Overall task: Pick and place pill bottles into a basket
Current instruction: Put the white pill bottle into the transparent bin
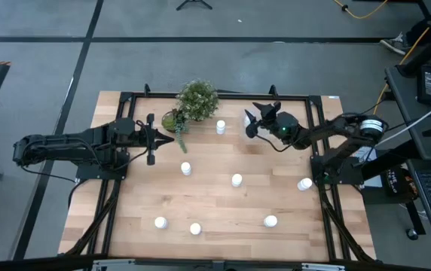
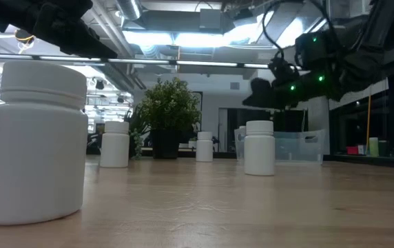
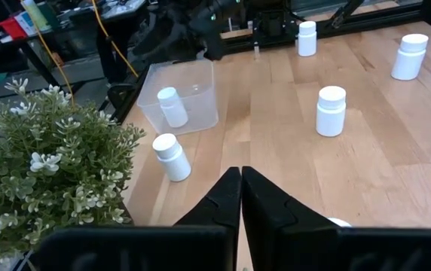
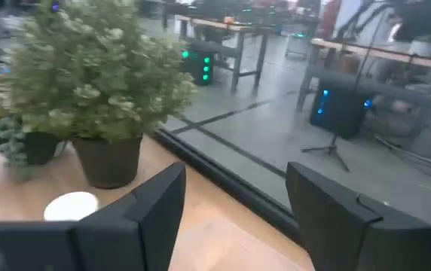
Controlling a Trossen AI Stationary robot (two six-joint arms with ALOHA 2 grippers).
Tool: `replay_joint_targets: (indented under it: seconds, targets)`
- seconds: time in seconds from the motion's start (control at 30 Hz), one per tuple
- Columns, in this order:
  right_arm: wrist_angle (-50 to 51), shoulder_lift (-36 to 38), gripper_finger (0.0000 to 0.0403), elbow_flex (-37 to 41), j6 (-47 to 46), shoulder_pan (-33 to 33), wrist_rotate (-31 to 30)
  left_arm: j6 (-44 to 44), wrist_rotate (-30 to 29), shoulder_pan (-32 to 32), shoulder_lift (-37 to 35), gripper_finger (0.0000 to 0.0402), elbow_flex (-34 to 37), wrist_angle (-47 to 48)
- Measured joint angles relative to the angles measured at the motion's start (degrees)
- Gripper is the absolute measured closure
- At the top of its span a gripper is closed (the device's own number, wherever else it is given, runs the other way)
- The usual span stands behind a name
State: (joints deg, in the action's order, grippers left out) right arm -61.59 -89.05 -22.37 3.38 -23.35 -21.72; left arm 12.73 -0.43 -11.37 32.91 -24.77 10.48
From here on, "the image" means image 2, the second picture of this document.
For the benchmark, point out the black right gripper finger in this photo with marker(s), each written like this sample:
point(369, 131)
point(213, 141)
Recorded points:
point(260, 89)
point(262, 104)

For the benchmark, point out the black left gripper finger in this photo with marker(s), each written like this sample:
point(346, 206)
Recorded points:
point(80, 31)
point(76, 48)

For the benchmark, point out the white pill bottle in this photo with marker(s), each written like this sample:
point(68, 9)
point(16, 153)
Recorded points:
point(204, 148)
point(259, 151)
point(33, 155)
point(114, 148)

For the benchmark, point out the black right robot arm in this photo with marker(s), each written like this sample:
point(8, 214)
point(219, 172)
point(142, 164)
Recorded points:
point(372, 51)

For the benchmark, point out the clear plastic basket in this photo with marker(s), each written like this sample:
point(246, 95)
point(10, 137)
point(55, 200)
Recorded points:
point(297, 148)

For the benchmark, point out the black ceiling spotlight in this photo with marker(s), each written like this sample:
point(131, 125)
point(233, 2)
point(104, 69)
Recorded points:
point(100, 85)
point(120, 100)

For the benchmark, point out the long linear ceiling light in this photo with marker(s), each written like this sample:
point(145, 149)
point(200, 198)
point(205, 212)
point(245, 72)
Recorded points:
point(204, 63)

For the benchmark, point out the small white pot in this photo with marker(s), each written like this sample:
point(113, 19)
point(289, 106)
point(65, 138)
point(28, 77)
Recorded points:
point(192, 143)

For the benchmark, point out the grey ceiling box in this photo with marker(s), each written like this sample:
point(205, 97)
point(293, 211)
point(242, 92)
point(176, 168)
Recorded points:
point(210, 19)

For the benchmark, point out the light green cup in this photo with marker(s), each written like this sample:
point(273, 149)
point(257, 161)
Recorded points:
point(373, 147)

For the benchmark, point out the bushy potted plant black pot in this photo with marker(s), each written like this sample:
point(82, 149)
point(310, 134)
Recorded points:
point(169, 110)

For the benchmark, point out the dark green cup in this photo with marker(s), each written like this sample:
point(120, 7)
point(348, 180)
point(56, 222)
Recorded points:
point(383, 149)

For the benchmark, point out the potted succulent plant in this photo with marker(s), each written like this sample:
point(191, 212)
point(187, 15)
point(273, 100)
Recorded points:
point(136, 137)

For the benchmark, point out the grey wall vent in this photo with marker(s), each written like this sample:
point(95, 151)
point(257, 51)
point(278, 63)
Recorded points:
point(235, 86)

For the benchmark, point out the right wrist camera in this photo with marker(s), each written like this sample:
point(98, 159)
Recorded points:
point(281, 70)

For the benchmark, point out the silver ventilation duct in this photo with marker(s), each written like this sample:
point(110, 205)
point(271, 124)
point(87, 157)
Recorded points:
point(129, 8)

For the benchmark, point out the black aluminium table frame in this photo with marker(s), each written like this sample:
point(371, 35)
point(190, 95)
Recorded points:
point(372, 162)

